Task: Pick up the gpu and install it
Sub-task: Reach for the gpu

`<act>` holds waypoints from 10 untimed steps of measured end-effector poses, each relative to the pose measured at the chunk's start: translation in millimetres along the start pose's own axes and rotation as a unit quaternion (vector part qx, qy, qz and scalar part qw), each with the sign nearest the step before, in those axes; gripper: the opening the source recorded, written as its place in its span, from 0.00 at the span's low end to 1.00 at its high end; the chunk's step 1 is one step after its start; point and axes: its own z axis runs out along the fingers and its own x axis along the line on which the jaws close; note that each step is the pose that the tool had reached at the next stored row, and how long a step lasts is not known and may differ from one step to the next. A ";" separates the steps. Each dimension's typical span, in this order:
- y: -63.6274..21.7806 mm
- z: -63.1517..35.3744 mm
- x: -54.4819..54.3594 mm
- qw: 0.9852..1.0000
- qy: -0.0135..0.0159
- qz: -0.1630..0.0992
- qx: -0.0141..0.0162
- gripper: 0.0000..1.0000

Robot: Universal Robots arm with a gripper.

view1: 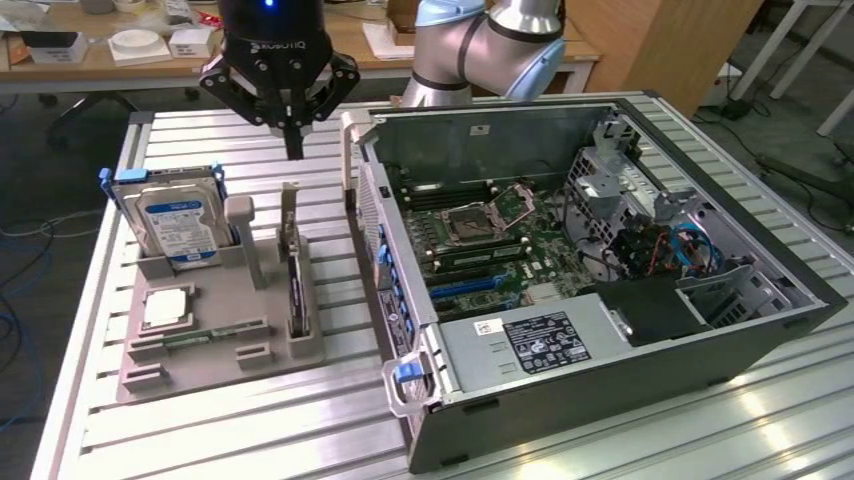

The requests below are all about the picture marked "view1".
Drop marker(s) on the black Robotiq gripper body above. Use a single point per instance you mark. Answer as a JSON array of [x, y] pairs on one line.
[[276, 45]]

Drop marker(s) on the black graphics card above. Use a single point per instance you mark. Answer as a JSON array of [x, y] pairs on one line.
[[297, 295]]

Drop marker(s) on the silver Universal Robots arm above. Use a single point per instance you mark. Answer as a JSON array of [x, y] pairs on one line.
[[447, 55]]

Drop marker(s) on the red packet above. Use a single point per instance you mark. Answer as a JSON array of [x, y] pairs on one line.
[[212, 21]]

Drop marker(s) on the white papers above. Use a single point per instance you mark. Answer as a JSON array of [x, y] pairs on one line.
[[387, 45]]

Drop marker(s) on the white labelled box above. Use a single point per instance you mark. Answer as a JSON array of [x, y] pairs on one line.
[[193, 45]]

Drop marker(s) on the wooden desk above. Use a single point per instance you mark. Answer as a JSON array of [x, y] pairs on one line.
[[133, 72]]

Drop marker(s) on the brown cardboard box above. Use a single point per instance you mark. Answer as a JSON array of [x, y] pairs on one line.
[[400, 15]]

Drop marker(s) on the white round holder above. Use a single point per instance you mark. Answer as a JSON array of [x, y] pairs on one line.
[[136, 47]]

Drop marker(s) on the black chair base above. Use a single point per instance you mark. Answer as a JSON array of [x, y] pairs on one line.
[[86, 107]]

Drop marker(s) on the hard disk in blue caddy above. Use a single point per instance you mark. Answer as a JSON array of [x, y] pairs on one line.
[[176, 230]]

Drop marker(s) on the white box with black top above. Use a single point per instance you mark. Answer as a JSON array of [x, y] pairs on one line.
[[56, 47]]

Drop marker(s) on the CPU socket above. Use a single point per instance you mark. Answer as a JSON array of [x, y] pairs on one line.
[[469, 222]]

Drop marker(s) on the silver CPU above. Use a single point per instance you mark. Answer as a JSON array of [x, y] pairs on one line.
[[165, 307]]

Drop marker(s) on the blue expansion slot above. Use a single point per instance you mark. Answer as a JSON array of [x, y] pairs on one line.
[[460, 289]]

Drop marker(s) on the metal disk bay cage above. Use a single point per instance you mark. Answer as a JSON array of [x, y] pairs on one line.
[[600, 200]]

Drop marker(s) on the green motherboard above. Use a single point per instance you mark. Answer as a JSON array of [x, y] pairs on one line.
[[554, 260]]

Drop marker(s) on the green RAM stick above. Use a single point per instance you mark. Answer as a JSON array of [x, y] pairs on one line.
[[200, 336]]

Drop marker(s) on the wooden cabinet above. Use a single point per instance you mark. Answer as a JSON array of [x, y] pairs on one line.
[[667, 50]]

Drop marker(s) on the silver chipset heatsink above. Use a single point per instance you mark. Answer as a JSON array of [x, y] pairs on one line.
[[543, 294]]

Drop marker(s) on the grey parts rack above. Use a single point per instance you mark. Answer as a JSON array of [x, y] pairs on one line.
[[253, 360]]

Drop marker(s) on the blue case latch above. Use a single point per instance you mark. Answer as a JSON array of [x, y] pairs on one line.
[[407, 374]]

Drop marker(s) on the grey power supply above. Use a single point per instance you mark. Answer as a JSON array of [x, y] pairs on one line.
[[480, 360]]

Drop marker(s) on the black fan shroud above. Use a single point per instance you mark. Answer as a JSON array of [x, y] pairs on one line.
[[647, 310]]

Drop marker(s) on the black floor stand base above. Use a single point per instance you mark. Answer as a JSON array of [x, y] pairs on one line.
[[814, 175]]

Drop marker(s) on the black open PC case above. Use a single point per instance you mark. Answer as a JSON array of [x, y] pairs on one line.
[[600, 400]]

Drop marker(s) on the white table frame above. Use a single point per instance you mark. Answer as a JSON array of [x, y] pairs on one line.
[[760, 50]]

